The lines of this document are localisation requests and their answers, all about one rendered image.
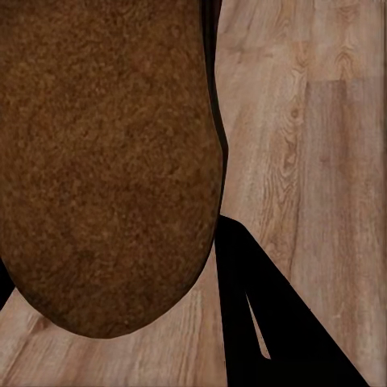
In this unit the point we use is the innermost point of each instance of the sandal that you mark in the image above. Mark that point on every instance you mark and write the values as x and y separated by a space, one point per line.
113 156

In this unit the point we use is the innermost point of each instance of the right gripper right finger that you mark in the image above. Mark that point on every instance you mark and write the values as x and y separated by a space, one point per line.
302 352

